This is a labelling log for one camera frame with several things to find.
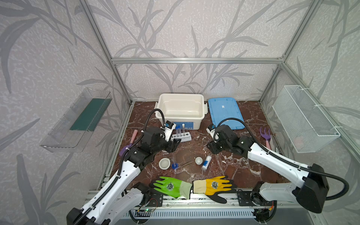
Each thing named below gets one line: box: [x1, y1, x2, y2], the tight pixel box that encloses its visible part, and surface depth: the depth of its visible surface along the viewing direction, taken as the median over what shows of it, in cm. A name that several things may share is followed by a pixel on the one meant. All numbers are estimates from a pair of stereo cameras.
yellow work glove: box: [192, 175, 238, 203], surface depth 77 cm
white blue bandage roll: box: [202, 155, 212, 170], surface depth 86 cm
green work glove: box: [149, 176, 193, 199], surface depth 78 cm
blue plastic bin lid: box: [208, 97, 246, 130], surface depth 118 cm
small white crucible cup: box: [194, 156, 203, 165], surface depth 86 cm
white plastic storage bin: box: [154, 93, 208, 130], surface depth 104 cm
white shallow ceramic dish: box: [158, 157, 171, 171], surface depth 86 cm
